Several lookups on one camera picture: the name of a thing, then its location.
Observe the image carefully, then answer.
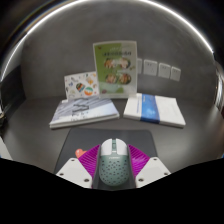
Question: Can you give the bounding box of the white book with blue stripe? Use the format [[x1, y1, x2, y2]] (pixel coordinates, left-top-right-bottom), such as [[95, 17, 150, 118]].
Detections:
[[123, 93, 187, 129]]

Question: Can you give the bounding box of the grey patterned booklet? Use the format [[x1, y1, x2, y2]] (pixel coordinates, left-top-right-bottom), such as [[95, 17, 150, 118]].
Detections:
[[49, 97, 120, 130]]

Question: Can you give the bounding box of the green and white computer mouse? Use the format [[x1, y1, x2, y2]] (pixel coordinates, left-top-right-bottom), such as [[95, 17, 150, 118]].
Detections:
[[98, 138, 130, 187]]

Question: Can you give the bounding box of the white card with colourful stickers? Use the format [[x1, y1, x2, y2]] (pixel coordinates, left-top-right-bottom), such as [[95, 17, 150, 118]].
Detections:
[[63, 70, 100, 100]]

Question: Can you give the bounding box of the dark grey mouse pad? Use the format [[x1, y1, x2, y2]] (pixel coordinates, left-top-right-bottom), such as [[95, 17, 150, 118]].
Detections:
[[53, 128, 158, 175]]

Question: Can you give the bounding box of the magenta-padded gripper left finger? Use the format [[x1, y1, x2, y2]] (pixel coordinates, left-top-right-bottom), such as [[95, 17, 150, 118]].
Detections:
[[55, 143, 102, 190]]

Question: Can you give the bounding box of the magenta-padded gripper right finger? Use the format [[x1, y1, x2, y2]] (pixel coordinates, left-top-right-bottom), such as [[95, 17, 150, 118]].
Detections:
[[127, 143, 172, 189]]

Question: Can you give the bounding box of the green menu sign stand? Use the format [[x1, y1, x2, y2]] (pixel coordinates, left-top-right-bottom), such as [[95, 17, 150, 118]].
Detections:
[[92, 40, 138, 100]]

